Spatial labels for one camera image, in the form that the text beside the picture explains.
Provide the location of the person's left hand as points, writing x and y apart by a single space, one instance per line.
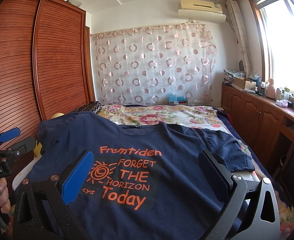
4 200

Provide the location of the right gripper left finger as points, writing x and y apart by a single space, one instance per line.
42 209

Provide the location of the navy printed t-shirt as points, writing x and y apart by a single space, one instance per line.
145 182

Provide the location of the white air conditioner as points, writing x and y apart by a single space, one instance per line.
199 10

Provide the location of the floral bed blanket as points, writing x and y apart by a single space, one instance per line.
194 117

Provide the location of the circle patterned sheer curtain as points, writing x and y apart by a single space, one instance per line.
145 65

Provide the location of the dark circle patterned folded cloth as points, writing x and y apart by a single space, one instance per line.
94 106

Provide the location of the stack of papers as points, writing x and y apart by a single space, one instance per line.
230 75

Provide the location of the long wooden sideboard cabinet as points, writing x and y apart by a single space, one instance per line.
265 127

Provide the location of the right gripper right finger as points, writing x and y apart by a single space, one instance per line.
250 209

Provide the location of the cardboard box on sideboard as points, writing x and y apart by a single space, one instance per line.
244 83

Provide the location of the blue tissue pack box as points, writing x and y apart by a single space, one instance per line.
173 99

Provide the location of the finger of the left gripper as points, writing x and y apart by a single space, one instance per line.
9 135

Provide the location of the white pink bottle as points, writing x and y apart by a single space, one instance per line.
270 90

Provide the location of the beige window drape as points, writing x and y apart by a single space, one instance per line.
240 30

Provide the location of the wooden louvered wardrobe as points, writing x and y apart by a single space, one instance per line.
44 62

